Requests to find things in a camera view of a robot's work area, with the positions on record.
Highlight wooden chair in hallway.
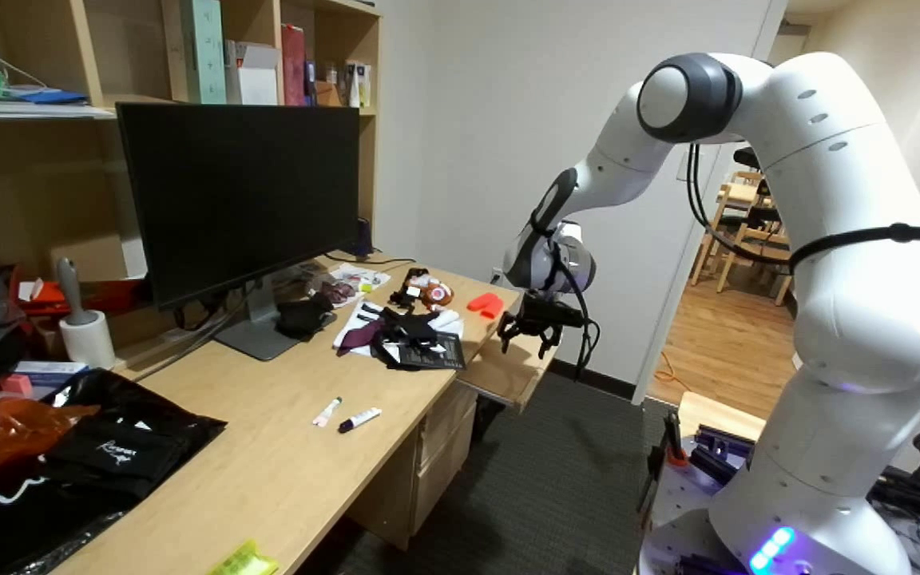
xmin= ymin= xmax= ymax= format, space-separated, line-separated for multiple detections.
xmin=691 ymin=168 xmax=791 ymax=303

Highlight white marker with black cap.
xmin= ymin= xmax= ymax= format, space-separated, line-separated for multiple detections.
xmin=336 ymin=410 xmax=383 ymax=433

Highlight wooden drawer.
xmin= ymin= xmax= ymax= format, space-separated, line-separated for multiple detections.
xmin=355 ymin=383 xmax=476 ymax=549
xmin=461 ymin=333 xmax=552 ymax=411

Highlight light wooden desk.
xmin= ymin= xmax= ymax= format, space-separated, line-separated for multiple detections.
xmin=53 ymin=276 xmax=500 ymax=575

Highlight yellow green sticky pad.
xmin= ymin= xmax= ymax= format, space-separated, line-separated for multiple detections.
xmin=210 ymin=544 xmax=280 ymax=575

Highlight white box on shelf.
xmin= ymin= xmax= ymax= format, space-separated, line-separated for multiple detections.
xmin=227 ymin=40 xmax=279 ymax=104

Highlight orange plastic bag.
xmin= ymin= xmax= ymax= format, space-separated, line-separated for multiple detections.
xmin=0 ymin=396 xmax=84 ymax=469

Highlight black headphones case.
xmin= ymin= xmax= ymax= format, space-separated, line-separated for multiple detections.
xmin=274 ymin=294 xmax=332 ymax=341

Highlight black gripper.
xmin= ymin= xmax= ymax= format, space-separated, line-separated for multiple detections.
xmin=500 ymin=294 xmax=587 ymax=353

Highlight white clear marker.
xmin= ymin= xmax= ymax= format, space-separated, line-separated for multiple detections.
xmin=311 ymin=396 xmax=343 ymax=428

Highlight black computer monitor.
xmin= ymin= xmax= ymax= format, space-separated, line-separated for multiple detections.
xmin=116 ymin=102 xmax=363 ymax=313

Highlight wooden lower drawer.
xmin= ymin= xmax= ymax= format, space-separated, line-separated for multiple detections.
xmin=355 ymin=383 xmax=476 ymax=549

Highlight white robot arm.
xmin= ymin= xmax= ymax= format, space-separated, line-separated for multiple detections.
xmin=505 ymin=50 xmax=920 ymax=575

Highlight orange red small object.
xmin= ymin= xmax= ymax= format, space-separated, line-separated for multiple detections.
xmin=468 ymin=294 xmax=505 ymax=319

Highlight black plastic bag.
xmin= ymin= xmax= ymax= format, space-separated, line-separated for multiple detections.
xmin=0 ymin=371 xmax=223 ymax=575

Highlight wooden top drawer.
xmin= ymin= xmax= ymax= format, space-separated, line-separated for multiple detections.
xmin=461 ymin=333 xmax=552 ymax=411

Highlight black dark clothing pile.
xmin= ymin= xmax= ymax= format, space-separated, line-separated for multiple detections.
xmin=370 ymin=311 xmax=464 ymax=371

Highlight red white small package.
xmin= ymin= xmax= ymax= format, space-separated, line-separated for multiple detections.
xmin=391 ymin=269 xmax=453 ymax=305

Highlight teal book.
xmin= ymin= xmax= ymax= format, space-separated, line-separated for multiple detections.
xmin=185 ymin=0 xmax=227 ymax=104

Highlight red book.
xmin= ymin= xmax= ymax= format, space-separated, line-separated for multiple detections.
xmin=280 ymin=23 xmax=307 ymax=104

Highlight wooden wall shelf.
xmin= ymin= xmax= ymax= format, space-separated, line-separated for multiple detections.
xmin=0 ymin=0 xmax=380 ymax=280

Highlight white paper roll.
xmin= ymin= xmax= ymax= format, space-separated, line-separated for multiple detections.
xmin=61 ymin=311 xmax=116 ymax=368

